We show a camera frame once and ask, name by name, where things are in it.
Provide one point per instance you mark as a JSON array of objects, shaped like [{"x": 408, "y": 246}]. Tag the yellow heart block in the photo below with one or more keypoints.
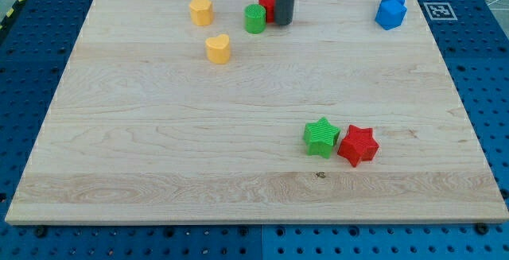
[{"x": 218, "y": 49}]

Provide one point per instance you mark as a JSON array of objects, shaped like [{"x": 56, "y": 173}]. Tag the yellow hexagon block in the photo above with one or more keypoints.
[{"x": 201, "y": 12}]

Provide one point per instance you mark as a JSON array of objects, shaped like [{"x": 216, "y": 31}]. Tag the white fiducial marker tag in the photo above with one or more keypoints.
[{"x": 440, "y": 11}]

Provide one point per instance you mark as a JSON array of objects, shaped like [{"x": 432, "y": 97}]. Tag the red cylinder block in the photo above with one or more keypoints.
[{"x": 268, "y": 5}]

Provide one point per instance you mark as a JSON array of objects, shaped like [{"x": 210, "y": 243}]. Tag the green cylinder block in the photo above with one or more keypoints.
[{"x": 254, "y": 18}]

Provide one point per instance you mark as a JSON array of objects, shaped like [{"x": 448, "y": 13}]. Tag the green star block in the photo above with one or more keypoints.
[{"x": 320, "y": 137}]

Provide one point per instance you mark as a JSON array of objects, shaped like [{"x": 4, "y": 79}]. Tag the black bolt right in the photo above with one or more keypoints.
[{"x": 481, "y": 228}]

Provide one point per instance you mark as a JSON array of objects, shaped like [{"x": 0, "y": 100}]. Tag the wooden board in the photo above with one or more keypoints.
[{"x": 144, "y": 130}]

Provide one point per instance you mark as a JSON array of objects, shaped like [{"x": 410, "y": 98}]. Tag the black bolt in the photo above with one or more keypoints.
[
  {"x": 40, "y": 231},
  {"x": 481, "y": 228}
]

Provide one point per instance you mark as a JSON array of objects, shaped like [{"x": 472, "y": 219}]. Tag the black bolt left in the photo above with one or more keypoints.
[{"x": 40, "y": 231}]

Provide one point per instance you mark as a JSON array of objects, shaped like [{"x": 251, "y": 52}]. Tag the red star block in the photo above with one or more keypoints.
[{"x": 358, "y": 145}]

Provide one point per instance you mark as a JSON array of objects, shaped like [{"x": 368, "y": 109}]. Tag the blue polygon block front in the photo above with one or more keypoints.
[{"x": 390, "y": 14}]

